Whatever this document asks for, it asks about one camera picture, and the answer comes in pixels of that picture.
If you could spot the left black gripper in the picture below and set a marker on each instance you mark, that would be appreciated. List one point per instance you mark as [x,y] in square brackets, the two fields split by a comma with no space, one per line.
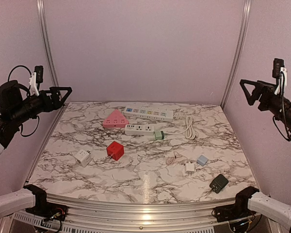
[53,103]

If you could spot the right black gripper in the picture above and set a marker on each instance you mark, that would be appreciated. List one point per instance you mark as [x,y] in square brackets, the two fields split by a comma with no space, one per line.
[266,89]

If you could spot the pink triangular power socket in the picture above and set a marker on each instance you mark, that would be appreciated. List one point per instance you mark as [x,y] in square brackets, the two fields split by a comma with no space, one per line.
[115,120]

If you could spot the dark green charger plug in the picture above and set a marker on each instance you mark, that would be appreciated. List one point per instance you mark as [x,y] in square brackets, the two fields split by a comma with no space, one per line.
[218,183]

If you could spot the white charger plug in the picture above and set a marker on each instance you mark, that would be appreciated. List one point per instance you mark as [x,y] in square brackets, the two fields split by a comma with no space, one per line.
[189,168]

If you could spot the green plug adapter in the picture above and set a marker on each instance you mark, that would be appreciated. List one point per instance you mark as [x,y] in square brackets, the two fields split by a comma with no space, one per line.
[159,135]

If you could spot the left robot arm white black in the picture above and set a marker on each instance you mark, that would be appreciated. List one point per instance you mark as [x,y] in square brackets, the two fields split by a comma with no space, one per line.
[14,112]

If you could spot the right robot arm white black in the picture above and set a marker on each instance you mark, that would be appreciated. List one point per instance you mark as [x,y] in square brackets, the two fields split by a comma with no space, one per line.
[254,200]

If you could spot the light blue charger plug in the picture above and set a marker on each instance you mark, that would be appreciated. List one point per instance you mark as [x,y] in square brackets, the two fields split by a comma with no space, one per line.
[202,160]

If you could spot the white cube socket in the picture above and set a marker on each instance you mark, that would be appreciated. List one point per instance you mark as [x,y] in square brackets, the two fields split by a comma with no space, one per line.
[83,157]

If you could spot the red cube socket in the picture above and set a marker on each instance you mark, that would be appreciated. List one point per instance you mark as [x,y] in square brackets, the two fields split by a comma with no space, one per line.
[115,150]

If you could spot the long white colourful power strip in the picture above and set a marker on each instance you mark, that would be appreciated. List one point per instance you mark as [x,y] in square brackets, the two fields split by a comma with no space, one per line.
[149,113]

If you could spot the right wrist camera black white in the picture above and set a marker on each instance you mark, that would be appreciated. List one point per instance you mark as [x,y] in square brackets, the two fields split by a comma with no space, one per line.
[280,74]

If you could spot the right aluminium frame post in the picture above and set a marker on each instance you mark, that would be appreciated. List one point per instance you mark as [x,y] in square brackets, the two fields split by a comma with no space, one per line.
[238,52]

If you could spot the aluminium frame post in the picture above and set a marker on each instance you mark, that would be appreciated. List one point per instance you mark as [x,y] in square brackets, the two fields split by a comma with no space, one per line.
[238,52]
[46,43]

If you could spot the left aluminium frame post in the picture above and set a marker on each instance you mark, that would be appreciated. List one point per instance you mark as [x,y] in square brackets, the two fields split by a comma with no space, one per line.
[46,43]

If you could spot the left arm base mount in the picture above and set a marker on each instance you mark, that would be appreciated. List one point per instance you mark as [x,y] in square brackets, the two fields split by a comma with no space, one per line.
[51,212]

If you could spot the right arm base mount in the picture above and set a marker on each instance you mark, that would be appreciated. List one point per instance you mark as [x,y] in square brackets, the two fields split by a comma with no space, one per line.
[238,221]

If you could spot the aluminium front rail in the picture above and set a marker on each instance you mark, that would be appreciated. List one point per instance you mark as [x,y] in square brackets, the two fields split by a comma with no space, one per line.
[88,216]

